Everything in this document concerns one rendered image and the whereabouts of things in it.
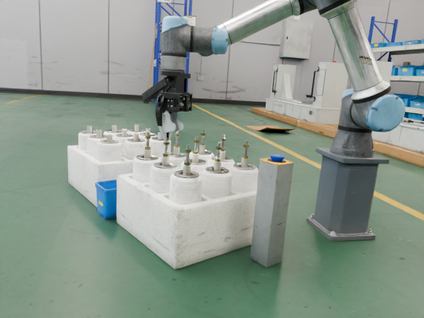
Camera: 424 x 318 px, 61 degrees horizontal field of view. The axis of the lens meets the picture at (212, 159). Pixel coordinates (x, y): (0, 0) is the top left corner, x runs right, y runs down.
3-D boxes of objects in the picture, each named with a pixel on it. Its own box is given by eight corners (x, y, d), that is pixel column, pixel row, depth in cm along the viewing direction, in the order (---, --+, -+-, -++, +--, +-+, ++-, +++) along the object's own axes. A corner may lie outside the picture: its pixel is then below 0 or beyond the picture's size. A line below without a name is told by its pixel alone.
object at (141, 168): (156, 202, 135) (157, 154, 131) (162, 211, 126) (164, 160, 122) (129, 204, 131) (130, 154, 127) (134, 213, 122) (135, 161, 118)
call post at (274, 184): (265, 252, 116) (276, 158, 109) (282, 261, 111) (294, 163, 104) (249, 257, 112) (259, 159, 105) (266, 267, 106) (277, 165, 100)
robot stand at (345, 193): (346, 219, 150) (357, 148, 143) (375, 239, 132) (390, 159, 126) (305, 220, 145) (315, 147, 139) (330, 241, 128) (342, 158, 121)
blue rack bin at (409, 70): (418, 77, 676) (420, 65, 672) (435, 77, 640) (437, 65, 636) (395, 76, 664) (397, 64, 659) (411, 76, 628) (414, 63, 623)
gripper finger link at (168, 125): (172, 144, 108) (174, 113, 107) (156, 141, 111) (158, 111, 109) (178, 143, 111) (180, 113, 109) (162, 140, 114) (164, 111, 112)
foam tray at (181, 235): (201, 204, 155) (204, 164, 151) (269, 239, 126) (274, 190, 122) (116, 222, 131) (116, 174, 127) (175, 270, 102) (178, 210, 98)
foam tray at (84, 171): (142, 173, 196) (143, 141, 192) (181, 194, 166) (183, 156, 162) (67, 182, 172) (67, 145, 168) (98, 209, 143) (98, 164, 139)
